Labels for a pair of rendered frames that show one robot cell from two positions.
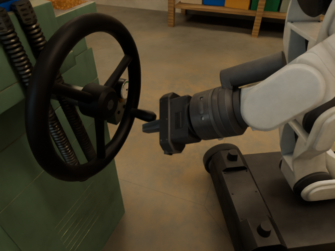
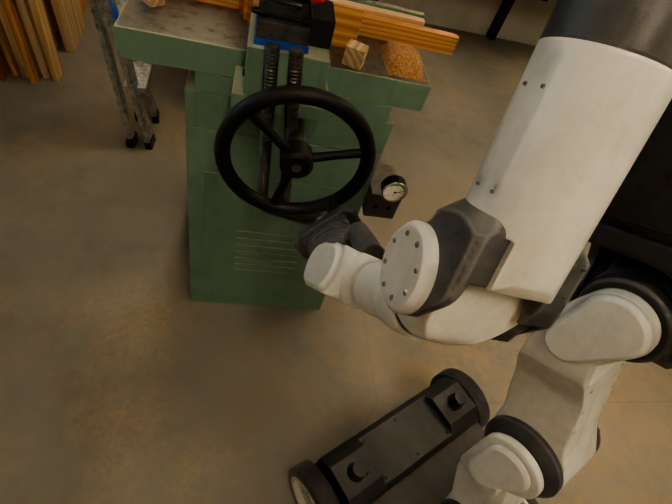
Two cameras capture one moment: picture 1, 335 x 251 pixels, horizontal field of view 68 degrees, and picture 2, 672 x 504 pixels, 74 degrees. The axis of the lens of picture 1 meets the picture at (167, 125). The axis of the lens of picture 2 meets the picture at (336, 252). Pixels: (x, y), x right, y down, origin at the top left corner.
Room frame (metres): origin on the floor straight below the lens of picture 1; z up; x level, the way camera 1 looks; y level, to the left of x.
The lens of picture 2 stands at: (0.04, -0.42, 1.33)
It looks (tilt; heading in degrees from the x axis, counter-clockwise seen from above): 49 degrees down; 47
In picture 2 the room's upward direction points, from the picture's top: 21 degrees clockwise
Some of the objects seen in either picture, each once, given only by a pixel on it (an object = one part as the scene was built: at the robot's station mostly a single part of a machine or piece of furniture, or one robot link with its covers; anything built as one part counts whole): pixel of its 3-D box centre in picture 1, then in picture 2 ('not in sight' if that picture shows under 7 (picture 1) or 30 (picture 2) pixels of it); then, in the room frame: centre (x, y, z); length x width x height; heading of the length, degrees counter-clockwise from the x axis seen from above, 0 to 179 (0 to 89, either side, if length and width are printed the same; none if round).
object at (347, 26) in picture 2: not in sight; (307, 18); (0.47, 0.37, 0.94); 0.21 x 0.01 x 0.08; 157
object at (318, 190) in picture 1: (315, 172); not in sight; (0.64, -0.59, 0.28); 0.21 x 0.20 x 0.13; 97
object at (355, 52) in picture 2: not in sight; (355, 54); (0.54, 0.27, 0.92); 0.04 x 0.03 x 0.04; 135
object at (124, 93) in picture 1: (122, 90); (392, 190); (0.66, 0.14, 0.65); 0.06 x 0.04 x 0.08; 157
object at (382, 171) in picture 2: (106, 104); (380, 190); (0.68, 0.20, 0.58); 0.12 x 0.08 x 0.08; 67
